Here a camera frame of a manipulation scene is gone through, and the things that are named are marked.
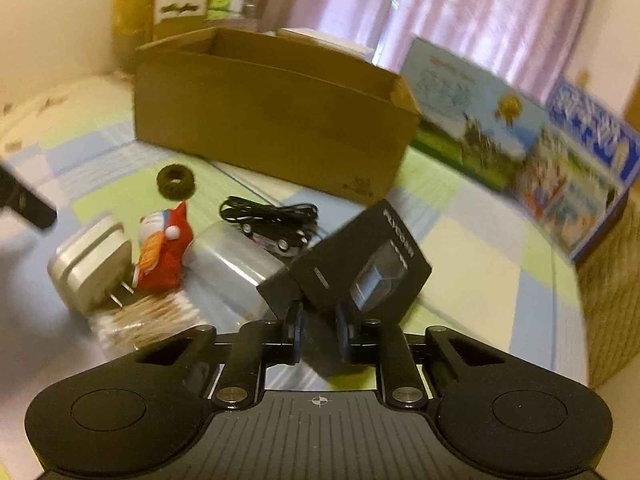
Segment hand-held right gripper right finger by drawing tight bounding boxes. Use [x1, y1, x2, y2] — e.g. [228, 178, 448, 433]
[335, 305, 507, 408]

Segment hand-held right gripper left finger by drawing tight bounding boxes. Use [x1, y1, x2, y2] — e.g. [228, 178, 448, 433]
[135, 301, 306, 408]

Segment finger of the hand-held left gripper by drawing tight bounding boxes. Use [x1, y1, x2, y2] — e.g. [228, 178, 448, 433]
[0, 162, 58, 231]

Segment black product box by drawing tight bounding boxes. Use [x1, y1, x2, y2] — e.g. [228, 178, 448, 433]
[256, 199, 433, 323]

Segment white power adapter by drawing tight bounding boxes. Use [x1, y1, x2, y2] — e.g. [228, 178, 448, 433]
[47, 215, 137, 313]

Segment clear plastic container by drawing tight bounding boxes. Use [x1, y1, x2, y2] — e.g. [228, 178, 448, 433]
[184, 220, 291, 323]

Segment brown hair scrunchie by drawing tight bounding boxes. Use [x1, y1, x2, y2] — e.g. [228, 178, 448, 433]
[156, 164, 197, 202]

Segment red plush toy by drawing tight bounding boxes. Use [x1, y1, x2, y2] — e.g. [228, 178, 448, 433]
[134, 201, 195, 291]

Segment cotton swab pack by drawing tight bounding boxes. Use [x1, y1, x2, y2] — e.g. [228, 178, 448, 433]
[87, 292, 211, 361]

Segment brown cardboard box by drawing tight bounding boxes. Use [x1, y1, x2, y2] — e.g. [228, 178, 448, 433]
[134, 27, 421, 206]

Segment black toy car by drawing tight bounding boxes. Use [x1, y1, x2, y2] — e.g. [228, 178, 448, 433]
[242, 225, 311, 261]

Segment plaid tablecloth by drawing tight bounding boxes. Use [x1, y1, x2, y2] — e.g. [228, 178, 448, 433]
[0, 75, 591, 396]

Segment yellow plastic bag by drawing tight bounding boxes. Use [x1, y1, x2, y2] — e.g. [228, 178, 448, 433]
[111, 0, 201, 76]

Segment white carved wooden rack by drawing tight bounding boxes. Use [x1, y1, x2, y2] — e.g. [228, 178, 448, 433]
[152, 0, 208, 41]

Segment blue illustrated carton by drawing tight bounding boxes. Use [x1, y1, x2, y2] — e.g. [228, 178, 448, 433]
[400, 37, 640, 263]

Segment beige woven chair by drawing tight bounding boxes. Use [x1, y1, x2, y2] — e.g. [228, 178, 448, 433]
[575, 195, 640, 386]

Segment green tissue packs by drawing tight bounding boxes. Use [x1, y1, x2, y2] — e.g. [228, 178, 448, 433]
[207, 0, 246, 23]

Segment pink curtain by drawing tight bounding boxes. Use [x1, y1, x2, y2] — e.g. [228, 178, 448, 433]
[240, 0, 601, 106]

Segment black cable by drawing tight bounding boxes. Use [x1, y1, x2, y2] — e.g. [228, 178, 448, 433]
[220, 196, 321, 241]

